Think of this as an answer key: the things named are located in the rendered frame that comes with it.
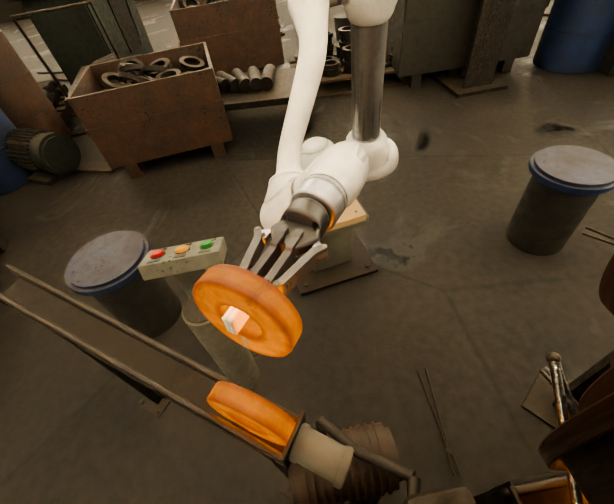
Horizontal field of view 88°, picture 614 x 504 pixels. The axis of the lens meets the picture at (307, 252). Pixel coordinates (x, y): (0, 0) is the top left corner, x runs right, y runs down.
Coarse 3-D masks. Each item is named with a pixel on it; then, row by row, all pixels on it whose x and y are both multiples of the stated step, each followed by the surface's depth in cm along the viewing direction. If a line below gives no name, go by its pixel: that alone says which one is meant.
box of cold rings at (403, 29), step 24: (408, 0) 251; (432, 0) 253; (456, 0) 255; (528, 0) 261; (408, 24) 262; (432, 24) 264; (456, 24) 267; (528, 24) 274; (408, 48) 275; (432, 48) 278; (456, 48) 280; (504, 48) 285; (528, 48) 288; (408, 72) 290; (504, 72) 301
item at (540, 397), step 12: (600, 360) 93; (588, 372) 97; (600, 372) 89; (540, 384) 115; (576, 384) 100; (588, 384) 95; (528, 396) 113; (540, 396) 113; (552, 396) 112; (576, 396) 101; (528, 408) 111; (540, 408) 110; (552, 408) 110; (552, 420) 108
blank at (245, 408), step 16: (224, 384) 50; (208, 400) 51; (224, 400) 48; (240, 400) 47; (256, 400) 48; (224, 416) 57; (240, 416) 49; (256, 416) 46; (272, 416) 47; (288, 416) 49; (256, 432) 55; (272, 432) 47; (288, 432) 49
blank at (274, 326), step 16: (208, 272) 40; (224, 272) 38; (240, 272) 38; (208, 288) 39; (224, 288) 37; (240, 288) 36; (256, 288) 37; (272, 288) 38; (208, 304) 42; (224, 304) 40; (240, 304) 38; (256, 304) 36; (272, 304) 37; (288, 304) 38; (256, 320) 39; (272, 320) 37; (288, 320) 38; (240, 336) 45; (256, 336) 43; (272, 336) 40; (288, 336) 38; (272, 352) 44; (288, 352) 41
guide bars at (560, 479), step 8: (536, 480) 43; (544, 480) 43; (552, 480) 42; (560, 480) 42; (504, 488) 43; (520, 488) 42; (528, 488) 42; (536, 488) 42; (544, 488) 42; (552, 488) 42; (504, 496) 43; (520, 496) 44
